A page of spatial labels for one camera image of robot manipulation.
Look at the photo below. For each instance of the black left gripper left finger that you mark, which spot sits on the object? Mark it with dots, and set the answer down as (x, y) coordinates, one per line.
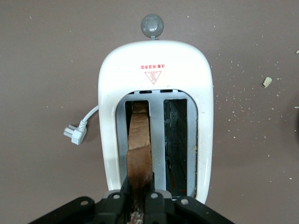
(109, 205)

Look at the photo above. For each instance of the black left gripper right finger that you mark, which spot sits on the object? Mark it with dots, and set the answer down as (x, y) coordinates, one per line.
(158, 207)

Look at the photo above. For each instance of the brown bread slice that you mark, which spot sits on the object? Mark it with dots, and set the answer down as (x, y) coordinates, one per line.
(139, 144)

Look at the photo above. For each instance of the white toaster power plug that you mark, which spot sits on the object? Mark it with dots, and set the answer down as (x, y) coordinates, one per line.
(76, 134)

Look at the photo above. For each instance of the cream white toaster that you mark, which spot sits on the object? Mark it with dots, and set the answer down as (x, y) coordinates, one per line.
(154, 70)

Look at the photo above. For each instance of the small bread crumb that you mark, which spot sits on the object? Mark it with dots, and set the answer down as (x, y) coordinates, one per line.
(267, 81)

